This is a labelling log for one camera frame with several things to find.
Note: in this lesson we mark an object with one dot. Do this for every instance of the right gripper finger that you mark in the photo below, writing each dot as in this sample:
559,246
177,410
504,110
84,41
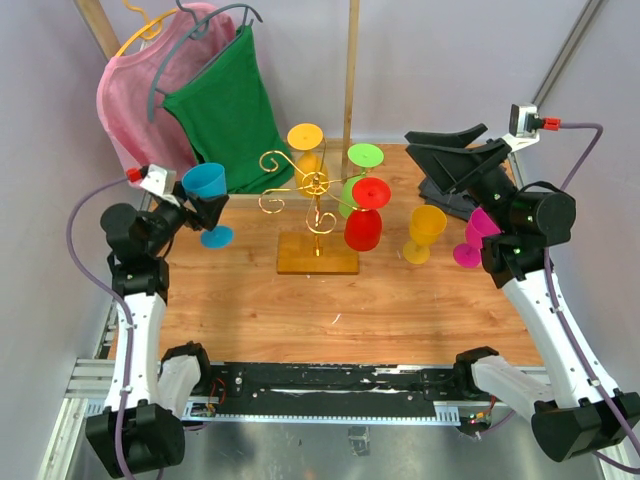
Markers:
461,139
454,169

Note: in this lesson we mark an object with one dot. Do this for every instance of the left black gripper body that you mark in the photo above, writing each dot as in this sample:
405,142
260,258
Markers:
166,219

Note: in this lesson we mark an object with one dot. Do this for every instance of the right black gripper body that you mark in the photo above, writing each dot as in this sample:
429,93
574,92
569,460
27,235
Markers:
494,190

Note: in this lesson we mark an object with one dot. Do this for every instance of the blue wine glass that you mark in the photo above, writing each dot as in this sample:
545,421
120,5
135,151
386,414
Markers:
205,186

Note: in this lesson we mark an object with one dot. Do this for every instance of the pink wine glass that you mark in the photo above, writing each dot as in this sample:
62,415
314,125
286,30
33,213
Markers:
479,226

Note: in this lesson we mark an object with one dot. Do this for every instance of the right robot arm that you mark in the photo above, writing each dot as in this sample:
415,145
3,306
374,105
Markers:
581,410

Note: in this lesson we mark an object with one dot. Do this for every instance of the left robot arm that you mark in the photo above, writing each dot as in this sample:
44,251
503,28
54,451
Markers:
140,428

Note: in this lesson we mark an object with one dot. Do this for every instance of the green wine glass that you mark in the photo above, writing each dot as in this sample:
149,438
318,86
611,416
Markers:
365,157

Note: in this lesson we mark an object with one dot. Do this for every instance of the amber rack base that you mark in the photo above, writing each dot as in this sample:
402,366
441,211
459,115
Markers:
305,253

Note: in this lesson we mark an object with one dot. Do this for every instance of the red wine glass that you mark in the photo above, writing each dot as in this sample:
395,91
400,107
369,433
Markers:
364,224

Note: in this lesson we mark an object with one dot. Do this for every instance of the orange yellow wine glass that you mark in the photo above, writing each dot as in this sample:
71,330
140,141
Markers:
305,138

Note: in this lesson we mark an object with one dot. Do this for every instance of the grey folded cloth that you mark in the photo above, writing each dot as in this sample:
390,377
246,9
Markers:
459,205

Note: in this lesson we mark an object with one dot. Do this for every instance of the green shirt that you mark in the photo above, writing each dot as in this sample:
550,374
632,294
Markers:
228,119

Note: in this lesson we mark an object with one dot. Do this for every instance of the pink shirt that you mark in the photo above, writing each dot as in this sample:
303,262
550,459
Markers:
122,95

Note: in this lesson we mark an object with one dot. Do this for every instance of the aluminium corner profile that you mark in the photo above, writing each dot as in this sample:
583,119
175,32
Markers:
577,34

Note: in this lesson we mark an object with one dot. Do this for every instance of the yellow clothes hanger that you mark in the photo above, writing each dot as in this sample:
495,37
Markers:
150,29

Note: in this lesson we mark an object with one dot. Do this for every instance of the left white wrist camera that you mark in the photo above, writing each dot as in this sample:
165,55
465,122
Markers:
160,182

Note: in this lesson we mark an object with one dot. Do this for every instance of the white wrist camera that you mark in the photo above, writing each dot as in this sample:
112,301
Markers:
524,125
160,182

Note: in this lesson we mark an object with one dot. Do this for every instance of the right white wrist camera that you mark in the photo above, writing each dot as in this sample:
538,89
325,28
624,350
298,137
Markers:
524,125

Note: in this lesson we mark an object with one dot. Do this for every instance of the gold wire glass rack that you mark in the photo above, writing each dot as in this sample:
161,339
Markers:
317,221

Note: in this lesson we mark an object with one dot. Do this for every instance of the wooden frame post centre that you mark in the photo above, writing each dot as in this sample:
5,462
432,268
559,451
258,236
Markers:
352,41

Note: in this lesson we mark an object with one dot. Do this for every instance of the wooden frame post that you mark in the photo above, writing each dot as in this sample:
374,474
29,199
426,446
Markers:
96,19
352,41

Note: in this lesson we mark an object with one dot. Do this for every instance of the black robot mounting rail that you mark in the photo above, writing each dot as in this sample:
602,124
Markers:
383,394

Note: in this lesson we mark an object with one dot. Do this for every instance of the wooden frame post left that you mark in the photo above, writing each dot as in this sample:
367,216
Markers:
96,19

